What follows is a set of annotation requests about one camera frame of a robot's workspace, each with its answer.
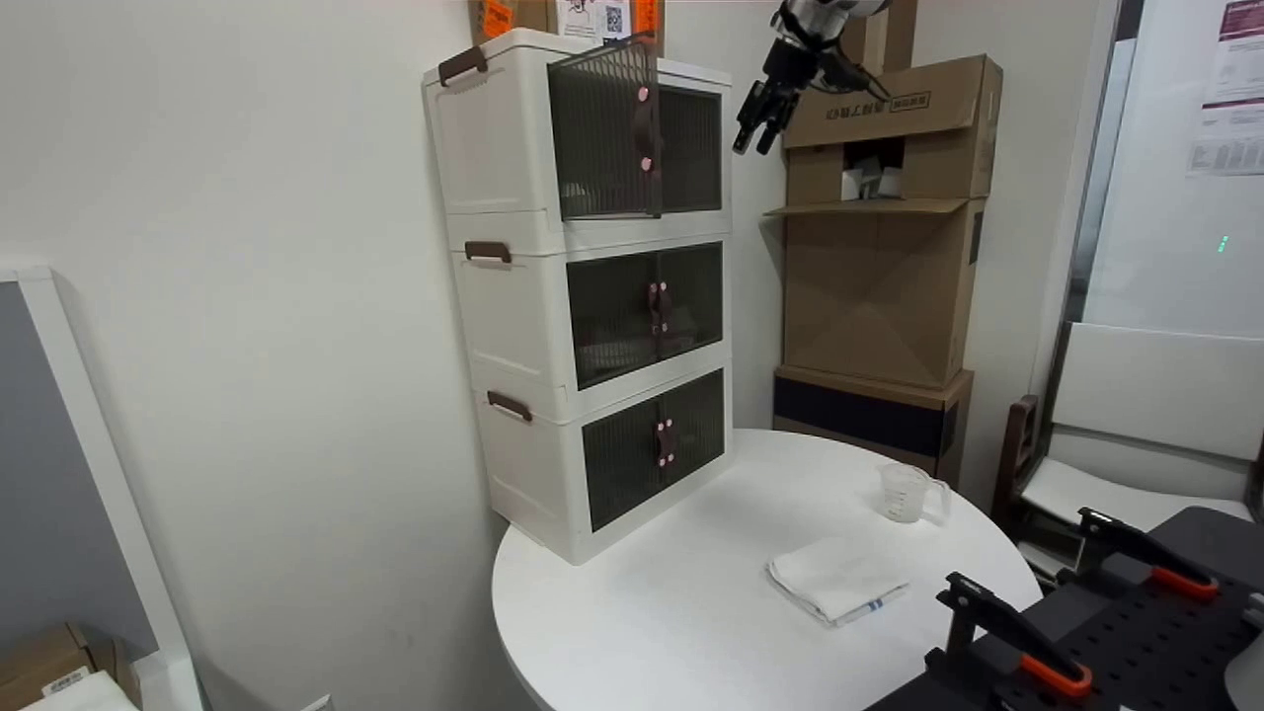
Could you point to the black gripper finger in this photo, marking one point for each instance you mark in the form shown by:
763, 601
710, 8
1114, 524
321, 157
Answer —
751, 115
770, 112

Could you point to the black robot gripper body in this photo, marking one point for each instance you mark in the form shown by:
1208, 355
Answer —
810, 50

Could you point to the smoked cabinet door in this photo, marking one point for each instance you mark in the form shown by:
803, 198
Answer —
606, 133
689, 149

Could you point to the orange white box on cabinet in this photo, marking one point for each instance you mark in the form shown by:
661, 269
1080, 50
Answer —
570, 17

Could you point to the white stacked storage cabinet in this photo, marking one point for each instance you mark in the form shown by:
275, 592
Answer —
508, 244

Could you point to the middle smoked cabinet doors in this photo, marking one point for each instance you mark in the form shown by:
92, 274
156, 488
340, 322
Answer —
641, 311

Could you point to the smoked cabinet doors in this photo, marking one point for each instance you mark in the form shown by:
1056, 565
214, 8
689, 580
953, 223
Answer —
641, 311
651, 447

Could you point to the bottom smoked cabinet doors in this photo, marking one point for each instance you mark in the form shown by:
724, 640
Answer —
651, 447

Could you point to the top tall cardboard box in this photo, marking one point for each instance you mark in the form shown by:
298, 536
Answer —
881, 35

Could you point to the upper brown cardboard box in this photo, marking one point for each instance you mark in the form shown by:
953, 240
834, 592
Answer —
940, 119

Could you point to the large brown cardboard box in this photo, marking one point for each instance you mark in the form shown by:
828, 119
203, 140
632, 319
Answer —
878, 289

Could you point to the black box under cardboard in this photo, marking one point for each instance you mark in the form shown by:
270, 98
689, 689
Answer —
913, 424

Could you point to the white whiteboard panel right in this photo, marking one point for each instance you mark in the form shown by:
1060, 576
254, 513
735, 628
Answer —
1159, 381

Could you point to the folded white cloth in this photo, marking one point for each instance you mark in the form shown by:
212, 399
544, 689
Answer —
834, 581

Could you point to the far black orange clamp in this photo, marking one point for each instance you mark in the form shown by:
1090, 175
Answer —
1104, 536

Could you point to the black orange clamp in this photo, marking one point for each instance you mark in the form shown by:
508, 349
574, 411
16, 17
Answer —
1104, 536
1038, 656

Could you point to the near black orange clamp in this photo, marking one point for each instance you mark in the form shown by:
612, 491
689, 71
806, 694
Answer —
1038, 656

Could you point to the white framed grey panel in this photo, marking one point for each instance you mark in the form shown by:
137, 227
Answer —
73, 543

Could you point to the cardboard box lower left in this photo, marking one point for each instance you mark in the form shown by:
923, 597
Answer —
54, 655

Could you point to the paper poster on wall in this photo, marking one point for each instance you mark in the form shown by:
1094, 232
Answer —
1229, 112

